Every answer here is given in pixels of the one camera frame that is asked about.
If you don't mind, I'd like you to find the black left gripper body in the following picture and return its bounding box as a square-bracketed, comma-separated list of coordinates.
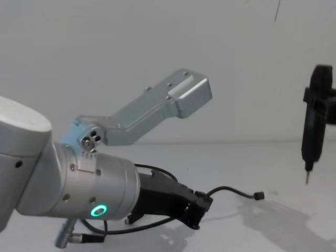
[125, 171, 198, 225]

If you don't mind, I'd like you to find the black corded tool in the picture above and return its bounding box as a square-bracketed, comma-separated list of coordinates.
[300, 64, 336, 186]

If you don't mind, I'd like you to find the white table cloth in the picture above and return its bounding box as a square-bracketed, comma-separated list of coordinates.
[0, 142, 336, 252]

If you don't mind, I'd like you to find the thin dark cable, black plug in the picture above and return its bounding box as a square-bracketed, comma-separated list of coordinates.
[206, 186, 265, 202]

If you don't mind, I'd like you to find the thin dark cable, silver plug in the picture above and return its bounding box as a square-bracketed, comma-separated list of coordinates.
[54, 163, 185, 248]

